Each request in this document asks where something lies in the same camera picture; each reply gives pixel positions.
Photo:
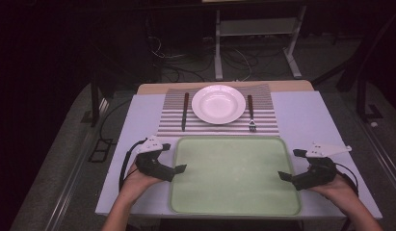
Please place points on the person's left hand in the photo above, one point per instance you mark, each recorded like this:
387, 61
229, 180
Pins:
137, 184

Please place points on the black metal stand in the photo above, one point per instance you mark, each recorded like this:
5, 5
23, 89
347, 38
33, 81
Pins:
95, 99
362, 99

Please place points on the black floor bracket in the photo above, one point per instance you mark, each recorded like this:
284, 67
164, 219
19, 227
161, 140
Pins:
100, 150

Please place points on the white plate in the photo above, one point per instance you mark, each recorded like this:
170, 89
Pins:
218, 104

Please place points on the light green tray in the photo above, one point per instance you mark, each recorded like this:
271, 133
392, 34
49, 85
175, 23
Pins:
234, 176

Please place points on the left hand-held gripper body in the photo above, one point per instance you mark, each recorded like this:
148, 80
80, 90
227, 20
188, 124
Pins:
153, 165

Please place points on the striped placemat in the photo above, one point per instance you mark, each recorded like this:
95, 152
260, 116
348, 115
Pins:
173, 122

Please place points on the person's right hand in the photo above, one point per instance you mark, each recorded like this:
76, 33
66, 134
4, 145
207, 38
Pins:
337, 189

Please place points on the small white floor object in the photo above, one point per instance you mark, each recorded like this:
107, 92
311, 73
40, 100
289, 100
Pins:
374, 124

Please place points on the aluminium floor rail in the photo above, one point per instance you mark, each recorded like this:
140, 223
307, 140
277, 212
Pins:
383, 160
73, 183

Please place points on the white metal stand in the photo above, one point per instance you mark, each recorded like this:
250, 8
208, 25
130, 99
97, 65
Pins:
218, 48

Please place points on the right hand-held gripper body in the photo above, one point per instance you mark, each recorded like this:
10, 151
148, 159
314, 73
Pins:
317, 173

